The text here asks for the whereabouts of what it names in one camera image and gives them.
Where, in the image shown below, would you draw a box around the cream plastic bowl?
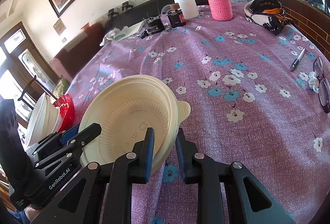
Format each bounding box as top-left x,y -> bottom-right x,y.
23,93 -> 63,148

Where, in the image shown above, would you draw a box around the cream bowl with tab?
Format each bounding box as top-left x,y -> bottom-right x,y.
79,75 -> 191,173

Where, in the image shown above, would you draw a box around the wooden chair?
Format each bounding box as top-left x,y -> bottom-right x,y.
18,75 -> 58,104

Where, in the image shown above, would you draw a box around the purple floral tablecloth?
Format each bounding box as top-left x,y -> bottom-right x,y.
68,3 -> 329,223

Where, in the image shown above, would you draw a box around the dark red armchair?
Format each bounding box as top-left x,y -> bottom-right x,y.
51,22 -> 104,83

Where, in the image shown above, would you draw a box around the dark purple eyeglasses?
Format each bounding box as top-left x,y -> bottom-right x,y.
313,57 -> 330,114

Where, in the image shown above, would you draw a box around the crystal glass ball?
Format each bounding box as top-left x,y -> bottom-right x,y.
308,72 -> 319,94

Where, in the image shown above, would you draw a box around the silver pen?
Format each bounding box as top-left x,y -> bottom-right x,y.
290,48 -> 305,72

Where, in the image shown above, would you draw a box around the white crumpled cloth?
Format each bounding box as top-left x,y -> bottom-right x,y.
100,26 -> 128,47

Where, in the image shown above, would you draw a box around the white paper pad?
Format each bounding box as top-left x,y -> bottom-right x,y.
114,20 -> 145,41

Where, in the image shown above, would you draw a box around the black battery box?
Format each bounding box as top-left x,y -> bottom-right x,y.
146,16 -> 165,35

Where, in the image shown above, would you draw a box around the brown wooden window ledge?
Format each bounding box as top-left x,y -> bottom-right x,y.
278,0 -> 330,60

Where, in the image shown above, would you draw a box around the black sofa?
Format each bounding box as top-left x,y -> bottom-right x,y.
104,0 -> 209,33

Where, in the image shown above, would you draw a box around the white plastic jar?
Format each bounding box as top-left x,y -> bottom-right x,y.
174,0 -> 199,20

